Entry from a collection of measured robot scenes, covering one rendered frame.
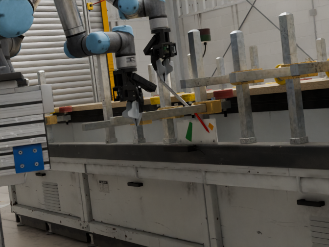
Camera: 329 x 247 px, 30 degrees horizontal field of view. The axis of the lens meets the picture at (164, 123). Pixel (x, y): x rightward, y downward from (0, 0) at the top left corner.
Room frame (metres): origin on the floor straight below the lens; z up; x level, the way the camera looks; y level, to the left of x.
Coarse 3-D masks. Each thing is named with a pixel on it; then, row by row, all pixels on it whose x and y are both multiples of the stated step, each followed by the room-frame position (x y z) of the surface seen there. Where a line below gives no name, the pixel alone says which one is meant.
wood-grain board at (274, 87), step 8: (304, 80) 3.00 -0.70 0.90; (312, 80) 2.58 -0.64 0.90; (320, 80) 2.28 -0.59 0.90; (328, 80) 2.14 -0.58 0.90; (232, 88) 3.36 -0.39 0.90; (256, 88) 2.43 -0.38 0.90; (264, 88) 2.40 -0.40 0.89; (272, 88) 2.36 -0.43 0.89; (280, 88) 2.33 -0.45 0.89; (304, 88) 2.23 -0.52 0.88; (312, 88) 2.20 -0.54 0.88; (320, 88) 2.17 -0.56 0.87; (208, 96) 2.68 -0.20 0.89; (80, 104) 4.97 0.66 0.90; (88, 104) 3.97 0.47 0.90; (96, 104) 3.50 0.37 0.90; (112, 104) 3.36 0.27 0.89; (120, 104) 3.29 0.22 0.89; (144, 104) 3.10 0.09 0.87; (56, 112) 3.94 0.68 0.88
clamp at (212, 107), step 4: (208, 100) 2.48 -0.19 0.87; (212, 100) 2.40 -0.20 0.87; (216, 100) 2.41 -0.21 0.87; (220, 100) 2.42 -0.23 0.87; (192, 104) 2.50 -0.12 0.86; (196, 104) 2.47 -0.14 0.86; (208, 104) 2.41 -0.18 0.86; (212, 104) 2.40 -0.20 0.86; (216, 104) 2.41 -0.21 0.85; (220, 104) 2.42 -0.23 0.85; (208, 108) 2.41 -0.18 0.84; (212, 108) 2.40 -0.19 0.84; (216, 108) 2.41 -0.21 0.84; (220, 108) 2.42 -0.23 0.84; (200, 112) 2.45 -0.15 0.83; (204, 112) 2.43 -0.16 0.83; (208, 112) 2.41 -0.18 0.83; (212, 112) 2.39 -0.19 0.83; (216, 112) 2.41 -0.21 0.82
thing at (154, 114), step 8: (200, 104) 2.41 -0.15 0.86; (224, 104) 2.47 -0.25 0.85; (144, 112) 2.26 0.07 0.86; (152, 112) 2.27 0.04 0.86; (160, 112) 2.29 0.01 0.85; (168, 112) 2.32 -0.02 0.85; (176, 112) 2.34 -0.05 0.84; (184, 112) 2.36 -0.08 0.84; (192, 112) 2.38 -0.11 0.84; (144, 120) 2.25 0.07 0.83
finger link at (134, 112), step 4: (132, 104) 2.22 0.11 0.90; (136, 104) 2.23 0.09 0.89; (132, 108) 2.22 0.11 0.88; (136, 108) 2.23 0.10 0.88; (128, 112) 2.21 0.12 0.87; (132, 112) 2.22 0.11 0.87; (136, 112) 2.23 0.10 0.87; (128, 116) 2.21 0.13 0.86; (132, 116) 2.22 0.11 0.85; (136, 116) 2.23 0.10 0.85; (140, 116) 2.23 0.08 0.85; (136, 120) 2.25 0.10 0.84; (140, 120) 2.24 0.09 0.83
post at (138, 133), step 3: (135, 72) 2.88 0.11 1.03; (135, 126) 2.87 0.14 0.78; (138, 126) 2.87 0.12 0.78; (141, 126) 2.88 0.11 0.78; (135, 129) 2.88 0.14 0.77; (138, 129) 2.87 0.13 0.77; (141, 129) 2.88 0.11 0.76; (135, 132) 2.88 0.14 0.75; (138, 132) 2.87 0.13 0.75; (141, 132) 2.88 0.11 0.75; (135, 135) 2.88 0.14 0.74; (138, 135) 2.87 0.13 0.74; (141, 135) 2.88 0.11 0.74; (135, 138) 2.88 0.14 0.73; (138, 138) 2.87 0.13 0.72
